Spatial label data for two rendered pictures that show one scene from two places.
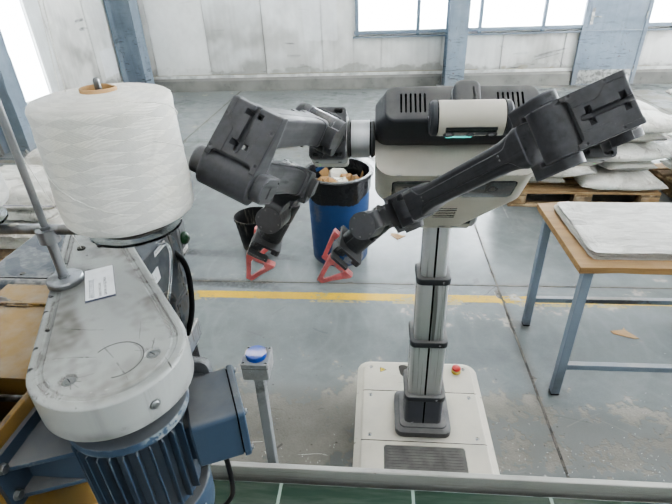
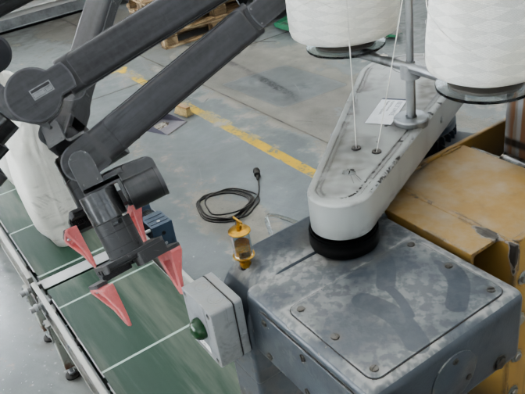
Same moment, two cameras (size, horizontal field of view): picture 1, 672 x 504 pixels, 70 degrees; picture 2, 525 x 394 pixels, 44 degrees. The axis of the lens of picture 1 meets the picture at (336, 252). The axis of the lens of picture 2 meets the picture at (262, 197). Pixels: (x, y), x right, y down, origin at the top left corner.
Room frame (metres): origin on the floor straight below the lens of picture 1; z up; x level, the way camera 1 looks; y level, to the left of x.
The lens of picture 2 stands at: (1.27, 0.95, 1.83)
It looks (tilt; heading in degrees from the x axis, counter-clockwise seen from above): 31 degrees down; 235
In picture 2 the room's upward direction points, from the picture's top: 9 degrees counter-clockwise
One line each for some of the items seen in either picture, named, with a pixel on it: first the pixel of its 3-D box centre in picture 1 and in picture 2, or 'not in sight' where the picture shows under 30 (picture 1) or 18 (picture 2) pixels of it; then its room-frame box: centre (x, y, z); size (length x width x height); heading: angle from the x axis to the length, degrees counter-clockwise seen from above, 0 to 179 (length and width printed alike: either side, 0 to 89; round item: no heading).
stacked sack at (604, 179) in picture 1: (615, 177); not in sight; (3.77, -2.40, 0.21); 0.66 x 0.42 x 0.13; 81
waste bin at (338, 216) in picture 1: (339, 213); not in sight; (3.04, -0.04, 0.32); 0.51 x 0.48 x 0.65; 174
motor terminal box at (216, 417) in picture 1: (219, 419); not in sight; (0.47, 0.18, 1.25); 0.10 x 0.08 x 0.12; 19
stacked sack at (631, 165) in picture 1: (613, 154); not in sight; (4.00, -2.48, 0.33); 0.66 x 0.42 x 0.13; 176
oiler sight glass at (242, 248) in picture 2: not in sight; (241, 242); (0.90, 0.38, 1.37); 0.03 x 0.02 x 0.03; 84
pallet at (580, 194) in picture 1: (567, 181); not in sight; (4.04, -2.14, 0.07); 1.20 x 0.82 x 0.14; 82
